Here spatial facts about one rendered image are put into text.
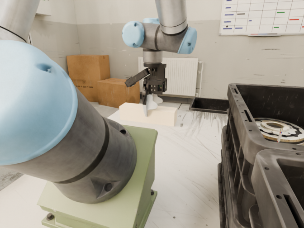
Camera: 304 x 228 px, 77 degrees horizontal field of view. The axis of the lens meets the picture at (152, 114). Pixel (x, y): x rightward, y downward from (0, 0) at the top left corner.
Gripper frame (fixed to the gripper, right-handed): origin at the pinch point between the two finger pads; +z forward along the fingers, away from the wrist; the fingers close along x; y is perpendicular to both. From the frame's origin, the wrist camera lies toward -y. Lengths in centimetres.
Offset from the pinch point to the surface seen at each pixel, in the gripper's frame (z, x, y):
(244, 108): -19, -44, 30
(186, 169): 4.3, -29.3, 20.9
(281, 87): -19, -26, 39
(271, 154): -19, -56, 30
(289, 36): -35, 253, 118
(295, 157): -19, -56, 32
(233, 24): -51, 252, 44
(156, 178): 4.3, -34.8, 14.4
